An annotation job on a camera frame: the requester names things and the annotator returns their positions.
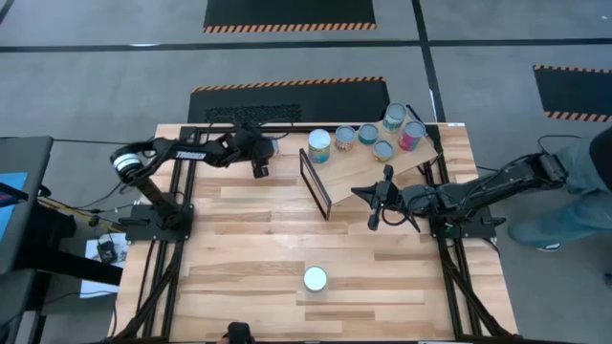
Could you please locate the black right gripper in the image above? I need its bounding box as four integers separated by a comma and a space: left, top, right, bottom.
351, 164, 423, 231

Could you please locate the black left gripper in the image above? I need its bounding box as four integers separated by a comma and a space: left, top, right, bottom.
222, 122, 281, 180

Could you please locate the green chicken soup can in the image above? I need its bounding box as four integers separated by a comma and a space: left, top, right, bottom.
307, 128, 333, 165

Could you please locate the spicy black beans can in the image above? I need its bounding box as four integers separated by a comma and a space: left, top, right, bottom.
372, 139, 396, 162

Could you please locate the orange patterned can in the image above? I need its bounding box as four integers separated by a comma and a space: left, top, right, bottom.
334, 124, 358, 153

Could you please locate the white mixed vegetables can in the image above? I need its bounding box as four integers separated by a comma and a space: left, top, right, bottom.
382, 102, 408, 134

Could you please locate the teal can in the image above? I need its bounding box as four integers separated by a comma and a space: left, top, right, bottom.
357, 122, 380, 146

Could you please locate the pink can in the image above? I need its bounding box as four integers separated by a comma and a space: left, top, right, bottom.
398, 119, 426, 153

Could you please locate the black hazard-striped floor mat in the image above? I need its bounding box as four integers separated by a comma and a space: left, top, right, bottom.
203, 0, 378, 34
532, 64, 612, 124
186, 75, 392, 125

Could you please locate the blue cherries can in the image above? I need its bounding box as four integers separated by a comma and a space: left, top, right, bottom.
302, 266, 330, 294

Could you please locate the small black device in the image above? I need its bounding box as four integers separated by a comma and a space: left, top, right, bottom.
97, 240, 119, 263

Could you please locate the person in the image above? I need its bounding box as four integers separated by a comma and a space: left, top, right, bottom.
506, 124, 612, 288

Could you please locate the white paper sheet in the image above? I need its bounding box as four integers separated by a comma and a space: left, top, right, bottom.
78, 233, 130, 300

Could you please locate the grey desk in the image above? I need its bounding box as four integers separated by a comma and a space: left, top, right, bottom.
0, 136, 55, 278

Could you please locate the blue screen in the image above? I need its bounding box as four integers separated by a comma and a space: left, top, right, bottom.
0, 171, 29, 245

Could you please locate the black table frame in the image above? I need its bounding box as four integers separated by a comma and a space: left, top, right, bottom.
107, 122, 520, 343

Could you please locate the black table-level camera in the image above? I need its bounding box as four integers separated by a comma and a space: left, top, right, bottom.
224, 322, 254, 344

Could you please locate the yellow cable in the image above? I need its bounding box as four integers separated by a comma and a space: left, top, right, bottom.
40, 196, 120, 231

